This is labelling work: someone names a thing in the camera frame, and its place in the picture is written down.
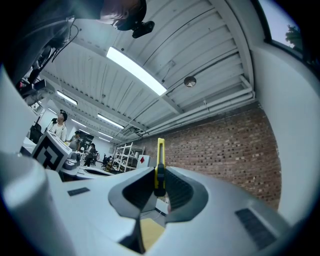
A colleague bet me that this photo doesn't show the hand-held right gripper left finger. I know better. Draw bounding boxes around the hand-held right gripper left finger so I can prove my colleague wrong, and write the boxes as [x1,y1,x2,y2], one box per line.
[53,166,157,256]

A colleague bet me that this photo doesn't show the round ceiling fixture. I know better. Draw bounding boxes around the round ceiling fixture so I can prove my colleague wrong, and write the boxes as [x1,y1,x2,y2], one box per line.
[183,76,197,88]

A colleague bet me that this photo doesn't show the white ceiling pipes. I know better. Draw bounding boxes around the white ceiling pipes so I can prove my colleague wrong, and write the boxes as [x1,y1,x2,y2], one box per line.
[139,91,256,136]

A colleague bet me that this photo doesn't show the person's black jacket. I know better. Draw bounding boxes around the person's black jacket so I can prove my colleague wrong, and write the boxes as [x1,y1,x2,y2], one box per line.
[0,0,106,86]

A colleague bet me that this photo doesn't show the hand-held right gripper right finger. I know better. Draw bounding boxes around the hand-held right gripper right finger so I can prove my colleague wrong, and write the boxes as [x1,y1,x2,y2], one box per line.
[147,166,292,256]

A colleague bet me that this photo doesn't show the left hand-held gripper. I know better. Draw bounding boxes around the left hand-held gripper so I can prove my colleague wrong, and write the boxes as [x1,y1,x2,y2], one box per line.
[31,129,115,180]

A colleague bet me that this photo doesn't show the white shelf rack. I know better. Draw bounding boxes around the white shelf rack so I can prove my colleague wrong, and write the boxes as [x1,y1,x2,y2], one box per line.
[112,141,146,173]

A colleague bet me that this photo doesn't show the square wooden table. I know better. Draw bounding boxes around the square wooden table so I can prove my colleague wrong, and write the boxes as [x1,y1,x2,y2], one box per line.
[139,217,166,251]

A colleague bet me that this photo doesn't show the grey refrigerator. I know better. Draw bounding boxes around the grey refrigerator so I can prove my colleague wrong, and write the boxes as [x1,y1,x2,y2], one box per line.
[136,154,151,168]

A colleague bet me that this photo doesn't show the black head camera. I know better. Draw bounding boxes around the black head camera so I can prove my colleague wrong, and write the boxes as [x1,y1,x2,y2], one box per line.
[131,20,156,39]

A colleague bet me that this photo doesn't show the black framed window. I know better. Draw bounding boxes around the black framed window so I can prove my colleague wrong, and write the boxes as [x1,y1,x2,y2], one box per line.
[257,0,311,61]

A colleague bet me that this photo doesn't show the person's head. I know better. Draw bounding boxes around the person's head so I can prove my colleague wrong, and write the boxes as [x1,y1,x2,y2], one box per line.
[99,0,147,32]

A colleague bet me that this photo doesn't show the black screen device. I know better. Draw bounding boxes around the black screen device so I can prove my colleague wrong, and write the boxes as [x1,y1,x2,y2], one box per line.
[16,78,55,101]

